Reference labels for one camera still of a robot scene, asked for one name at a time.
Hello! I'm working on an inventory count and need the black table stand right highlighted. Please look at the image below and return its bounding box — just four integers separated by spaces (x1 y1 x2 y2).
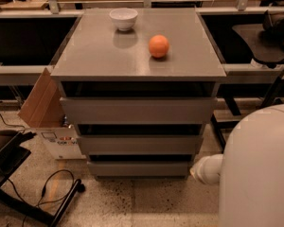
211 77 284 151

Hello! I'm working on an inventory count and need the grey top drawer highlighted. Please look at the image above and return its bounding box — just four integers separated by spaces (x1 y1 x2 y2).
59 81 218 125

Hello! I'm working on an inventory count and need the black stand left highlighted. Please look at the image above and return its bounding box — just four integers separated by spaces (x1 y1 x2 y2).
0 130 86 227

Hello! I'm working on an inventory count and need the grey drawer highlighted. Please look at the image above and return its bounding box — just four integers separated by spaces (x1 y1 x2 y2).
59 81 218 125
78 124 203 155
87 161 191 178

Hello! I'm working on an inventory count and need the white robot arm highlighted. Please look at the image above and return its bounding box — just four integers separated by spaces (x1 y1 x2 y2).
190 104 284 227

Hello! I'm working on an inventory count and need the grey middle drawer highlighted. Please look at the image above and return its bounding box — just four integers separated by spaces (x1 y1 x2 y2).
78 124 203 155

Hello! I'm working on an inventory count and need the orange ball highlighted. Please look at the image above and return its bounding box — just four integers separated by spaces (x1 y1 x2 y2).
149 35 169 59

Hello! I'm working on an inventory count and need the grey drawer cabinet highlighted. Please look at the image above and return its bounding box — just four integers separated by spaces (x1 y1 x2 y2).
49 7 227 175

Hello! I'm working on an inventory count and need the black chair seat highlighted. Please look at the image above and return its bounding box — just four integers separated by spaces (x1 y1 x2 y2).
232 10 284 68

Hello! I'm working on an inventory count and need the brown cardboard box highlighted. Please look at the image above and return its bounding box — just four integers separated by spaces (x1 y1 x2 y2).
18 69 64 128

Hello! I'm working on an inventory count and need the grey bottom drawer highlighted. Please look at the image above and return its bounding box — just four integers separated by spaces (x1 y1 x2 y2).
87 161 191 178

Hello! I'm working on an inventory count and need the black floor cable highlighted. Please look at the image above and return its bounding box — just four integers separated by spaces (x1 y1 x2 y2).
6 169 76 227

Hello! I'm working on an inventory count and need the white printed box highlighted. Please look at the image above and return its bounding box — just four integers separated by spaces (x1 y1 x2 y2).
37 128 85 160

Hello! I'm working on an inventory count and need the white ceramic bowl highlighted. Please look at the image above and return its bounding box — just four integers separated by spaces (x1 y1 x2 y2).
109 8 138 31

